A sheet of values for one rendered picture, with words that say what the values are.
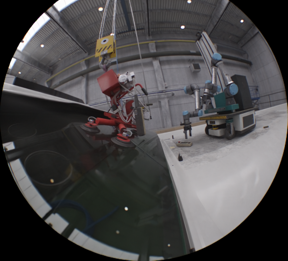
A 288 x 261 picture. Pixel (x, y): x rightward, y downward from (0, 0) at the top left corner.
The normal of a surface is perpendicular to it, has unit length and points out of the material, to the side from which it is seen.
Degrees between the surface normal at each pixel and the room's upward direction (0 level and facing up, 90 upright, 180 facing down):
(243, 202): 36
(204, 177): 12
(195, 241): 26
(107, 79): 90
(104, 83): 90
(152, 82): 90
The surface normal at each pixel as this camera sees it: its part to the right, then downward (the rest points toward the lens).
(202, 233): 0.44, -0.90
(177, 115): -0.07, -0.04
